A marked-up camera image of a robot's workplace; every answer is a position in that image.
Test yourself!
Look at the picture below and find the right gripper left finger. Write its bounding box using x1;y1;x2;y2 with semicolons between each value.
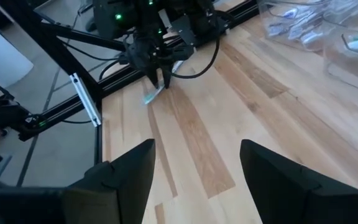
68;138;157;224

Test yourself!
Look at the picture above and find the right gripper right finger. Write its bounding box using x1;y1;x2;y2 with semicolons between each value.
239;139;358;224

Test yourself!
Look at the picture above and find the black device green light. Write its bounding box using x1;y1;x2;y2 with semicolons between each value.
0;93;48;142

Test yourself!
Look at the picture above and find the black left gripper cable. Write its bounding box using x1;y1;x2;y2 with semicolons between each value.
169;35;222;80

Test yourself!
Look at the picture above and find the silver aluminium post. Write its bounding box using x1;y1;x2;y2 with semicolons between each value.
69;73;103;128

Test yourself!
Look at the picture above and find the thick black cable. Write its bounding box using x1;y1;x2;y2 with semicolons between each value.
99;58;127;82

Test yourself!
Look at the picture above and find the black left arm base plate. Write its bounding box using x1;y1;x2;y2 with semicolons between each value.
166;14;232;49

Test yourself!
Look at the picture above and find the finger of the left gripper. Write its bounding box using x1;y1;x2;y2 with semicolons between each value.
146;67;160;89
162;65;172;90

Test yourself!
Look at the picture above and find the purple white toothbrush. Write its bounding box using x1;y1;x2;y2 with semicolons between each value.
267;24;287;37
300;30;323;44
281;8;300;19

